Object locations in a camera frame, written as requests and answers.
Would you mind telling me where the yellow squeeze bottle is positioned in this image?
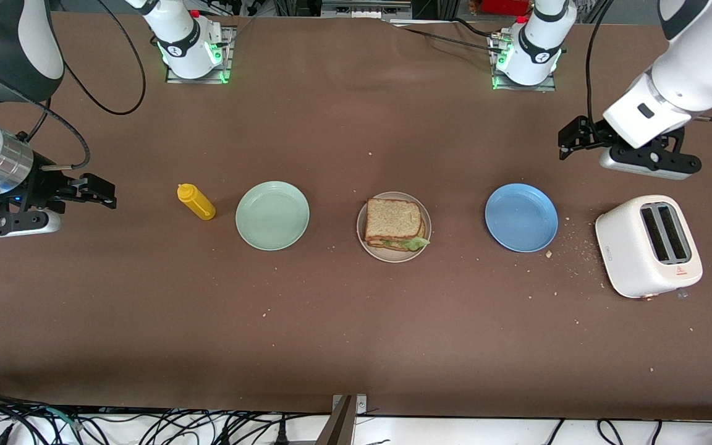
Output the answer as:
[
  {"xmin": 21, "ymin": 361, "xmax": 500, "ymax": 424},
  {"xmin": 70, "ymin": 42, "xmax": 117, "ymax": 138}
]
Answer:
[{"xmin": 177, "ymin": 183, "xmax": 216, "ymax": 221}]

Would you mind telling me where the green lettuce leaf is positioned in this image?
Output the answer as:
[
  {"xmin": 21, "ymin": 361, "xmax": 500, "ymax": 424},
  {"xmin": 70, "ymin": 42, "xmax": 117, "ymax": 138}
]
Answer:
[{"xmin": 381, "ymin": 237, "xmax": 431, "ymax": 252}]

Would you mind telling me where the brown bread slice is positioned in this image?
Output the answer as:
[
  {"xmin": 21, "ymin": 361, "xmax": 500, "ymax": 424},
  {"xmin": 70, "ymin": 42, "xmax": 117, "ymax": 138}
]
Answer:
[
  {"xmin": 365, "ymin": 198, "xmax": 423, "ymax": 243},
  {"xmin": 365, "ymin": 238, "xmax": 426, "ymax": 252}
]

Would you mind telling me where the blue plate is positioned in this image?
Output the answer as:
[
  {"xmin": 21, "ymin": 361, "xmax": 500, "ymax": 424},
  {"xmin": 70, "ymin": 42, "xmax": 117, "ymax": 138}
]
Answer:
[{"xmin": 485, "ymin": 183, "xmax": 559, "ymax": 253}]

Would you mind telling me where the mint green plate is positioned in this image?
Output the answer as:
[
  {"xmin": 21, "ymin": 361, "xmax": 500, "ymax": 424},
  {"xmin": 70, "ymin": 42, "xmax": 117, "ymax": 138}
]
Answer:
[{"xmin": 235, "ymin": 180, "xmax": 310, "ymax": 252}]

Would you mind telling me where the beige plate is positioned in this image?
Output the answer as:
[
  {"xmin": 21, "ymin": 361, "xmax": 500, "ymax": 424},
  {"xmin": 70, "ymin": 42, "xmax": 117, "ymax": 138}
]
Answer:
[{"xmin": 357, "ymin": 192, "xmax": 432, "ymax": 263}]

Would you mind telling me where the white toaster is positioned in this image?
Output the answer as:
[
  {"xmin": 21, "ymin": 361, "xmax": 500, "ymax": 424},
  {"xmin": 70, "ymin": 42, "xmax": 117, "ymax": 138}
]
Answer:
[{"xmin": 595, "ymin": 195, "xmax": 704, "ymax": 300}]

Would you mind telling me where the red background box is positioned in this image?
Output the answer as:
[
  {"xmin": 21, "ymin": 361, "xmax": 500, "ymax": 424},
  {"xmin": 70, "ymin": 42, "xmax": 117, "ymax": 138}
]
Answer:
[{"xmin": 483, "ymin": 0, "xmax": 530, "ymax": 16}]

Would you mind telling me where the brown table cover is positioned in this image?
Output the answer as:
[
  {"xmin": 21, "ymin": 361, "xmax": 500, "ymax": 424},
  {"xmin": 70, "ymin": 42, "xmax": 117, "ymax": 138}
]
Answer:
[{"xmin": 0, "ymin": 12, "xmax": 712, "ymax": 421}]

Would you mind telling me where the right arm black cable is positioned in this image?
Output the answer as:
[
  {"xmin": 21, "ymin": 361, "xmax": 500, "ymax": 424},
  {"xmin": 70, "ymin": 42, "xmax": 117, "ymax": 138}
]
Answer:
[{"xmin": 0, "ymin": 0, "xmax": 146, "ymax": 171}]

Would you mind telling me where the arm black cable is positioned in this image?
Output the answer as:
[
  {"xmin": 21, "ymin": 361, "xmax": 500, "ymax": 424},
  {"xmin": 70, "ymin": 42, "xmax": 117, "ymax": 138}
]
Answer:
[
  {"xmin": 585, "ymin": 0, "xmax": 614, "ymax": 134},
  {"xmin": 0, "ymin": 0, "xmax": 146, "ymax": 171}
]

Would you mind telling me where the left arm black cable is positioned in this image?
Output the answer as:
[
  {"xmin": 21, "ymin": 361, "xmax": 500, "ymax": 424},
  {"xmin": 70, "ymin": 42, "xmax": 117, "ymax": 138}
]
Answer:
[{"xmin": 585, "ymin": 0, "xmax": 614, "ymax": 134}]

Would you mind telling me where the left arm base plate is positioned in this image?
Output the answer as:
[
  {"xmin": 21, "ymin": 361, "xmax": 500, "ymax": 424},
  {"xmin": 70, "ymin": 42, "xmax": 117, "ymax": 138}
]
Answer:
[{"xmin": 492, "ymin": 34, "xmax": 557, "ymax": 92}]

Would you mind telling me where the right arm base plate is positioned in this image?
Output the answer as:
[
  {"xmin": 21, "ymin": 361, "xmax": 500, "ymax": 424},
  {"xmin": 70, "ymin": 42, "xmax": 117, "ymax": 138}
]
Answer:
[{"xmin": 166, "ymin": 25, "xmax": 233, "ymax": 84}]

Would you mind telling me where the thin black table cable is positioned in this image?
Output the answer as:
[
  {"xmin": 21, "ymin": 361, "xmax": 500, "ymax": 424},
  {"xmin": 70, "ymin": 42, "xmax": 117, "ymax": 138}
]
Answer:
[{"xmin": 402, "ymin": 17, "xmax": 505, "ymax": 53}]

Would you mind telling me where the metal background frame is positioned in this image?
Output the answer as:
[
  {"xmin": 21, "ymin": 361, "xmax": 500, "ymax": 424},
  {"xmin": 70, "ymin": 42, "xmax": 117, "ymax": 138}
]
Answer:
[{"xmin": 273, "ymin": 0, "xmax": 456, "ymax": 20}]

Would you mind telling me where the black floor cable tangle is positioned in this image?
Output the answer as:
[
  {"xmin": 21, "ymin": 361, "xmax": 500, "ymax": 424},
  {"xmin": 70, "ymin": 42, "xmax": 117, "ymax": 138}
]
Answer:
[{"xmin": 0, "ymin": 388, "xmax": 332, "ymax": 445}]

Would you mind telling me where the aluminium profile post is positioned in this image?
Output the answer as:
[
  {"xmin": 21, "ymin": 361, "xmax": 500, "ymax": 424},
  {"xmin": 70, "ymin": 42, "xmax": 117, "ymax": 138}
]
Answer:
[{"xmin": 316, "ymin": 394, "xmax": 368, "ymax": 445}]

